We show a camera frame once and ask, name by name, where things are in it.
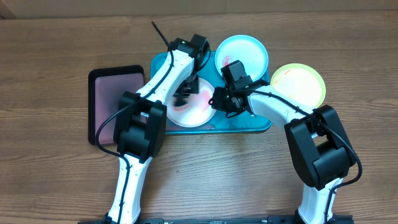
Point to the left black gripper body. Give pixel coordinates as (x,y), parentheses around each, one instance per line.
(191,86)

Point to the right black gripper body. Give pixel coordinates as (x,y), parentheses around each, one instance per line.
(226,104)

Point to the green and orange sponge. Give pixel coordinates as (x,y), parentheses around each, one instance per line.
(180,101)

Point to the white plastic plate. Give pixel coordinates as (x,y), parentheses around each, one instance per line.
(196,111)

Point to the yellow-green plastic plate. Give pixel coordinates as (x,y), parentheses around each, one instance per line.
(300,83)

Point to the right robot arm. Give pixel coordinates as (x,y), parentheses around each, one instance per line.
(321,152)

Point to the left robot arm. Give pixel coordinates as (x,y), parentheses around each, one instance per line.
(141,122)

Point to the teal plastic tray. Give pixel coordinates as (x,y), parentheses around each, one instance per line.
(244,122)

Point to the black rectangular tray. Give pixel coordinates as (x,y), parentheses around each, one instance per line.
(105,87)

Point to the light blue plastic plate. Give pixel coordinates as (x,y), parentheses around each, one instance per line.
(249,51)

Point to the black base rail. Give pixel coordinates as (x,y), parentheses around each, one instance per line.
(214,221)

